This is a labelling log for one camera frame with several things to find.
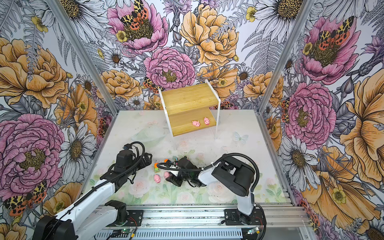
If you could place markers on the left aluminium corner post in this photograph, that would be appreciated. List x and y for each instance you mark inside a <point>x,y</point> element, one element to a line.
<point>68,28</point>

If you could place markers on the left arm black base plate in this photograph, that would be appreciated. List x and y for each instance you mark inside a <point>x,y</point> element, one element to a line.
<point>132,218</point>

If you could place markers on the white vented cable duct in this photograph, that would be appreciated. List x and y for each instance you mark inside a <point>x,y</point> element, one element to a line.
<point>172,234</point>

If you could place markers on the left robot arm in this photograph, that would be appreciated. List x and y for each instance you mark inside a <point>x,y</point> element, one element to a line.
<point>79,221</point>

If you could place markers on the aluminium front rail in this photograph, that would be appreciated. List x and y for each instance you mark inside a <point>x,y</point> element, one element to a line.
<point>209,216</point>

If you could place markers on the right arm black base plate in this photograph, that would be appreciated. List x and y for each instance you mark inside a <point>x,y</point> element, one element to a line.
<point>234,217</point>

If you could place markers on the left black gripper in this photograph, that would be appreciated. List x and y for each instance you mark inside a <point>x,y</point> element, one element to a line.
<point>148,161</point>

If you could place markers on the green orange toy truck leftmost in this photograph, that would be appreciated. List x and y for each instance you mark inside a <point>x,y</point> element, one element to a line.
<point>156,168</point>

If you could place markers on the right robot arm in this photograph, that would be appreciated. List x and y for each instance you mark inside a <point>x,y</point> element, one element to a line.
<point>237,172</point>

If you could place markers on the aluminium corner post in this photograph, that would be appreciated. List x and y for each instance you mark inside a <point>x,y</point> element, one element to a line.
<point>291,40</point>
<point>68,28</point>

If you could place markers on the right aluminium corner post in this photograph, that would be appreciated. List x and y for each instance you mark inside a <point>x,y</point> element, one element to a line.
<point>291,40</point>

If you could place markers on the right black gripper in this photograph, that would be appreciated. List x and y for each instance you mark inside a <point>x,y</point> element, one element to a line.
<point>174,180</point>

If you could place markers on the two-tier bamboo white shelf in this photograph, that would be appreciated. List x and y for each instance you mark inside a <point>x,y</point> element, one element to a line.
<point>192,103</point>

